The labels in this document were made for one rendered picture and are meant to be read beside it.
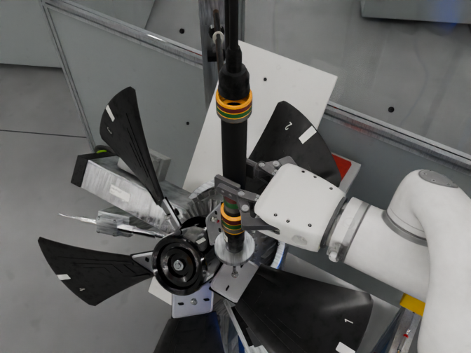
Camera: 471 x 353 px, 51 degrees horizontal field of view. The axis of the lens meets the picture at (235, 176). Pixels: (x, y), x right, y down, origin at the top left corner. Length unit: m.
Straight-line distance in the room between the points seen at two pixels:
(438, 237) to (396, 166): 1.07
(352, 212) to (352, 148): 0.99
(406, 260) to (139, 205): 0.70
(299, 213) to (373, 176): 1.04
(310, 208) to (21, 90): 2.81
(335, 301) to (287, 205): 0.36
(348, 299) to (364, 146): 0.71
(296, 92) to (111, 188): 0.49
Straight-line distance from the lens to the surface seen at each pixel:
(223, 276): 0.97
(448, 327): 0.53
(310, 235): 0.63
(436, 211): 0.56
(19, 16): 3.16
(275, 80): 1.12
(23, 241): 2.58
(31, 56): 3.33
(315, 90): 1.09
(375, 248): 0.62
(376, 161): 1.61
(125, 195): 1.18
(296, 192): 0.66
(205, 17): 1.21
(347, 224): 0.62
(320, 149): 0.85
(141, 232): 1.13
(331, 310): 0.97
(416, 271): 0.63
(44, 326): 2.35
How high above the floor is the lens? 2.06
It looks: 52 degrees down
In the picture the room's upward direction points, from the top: straight up
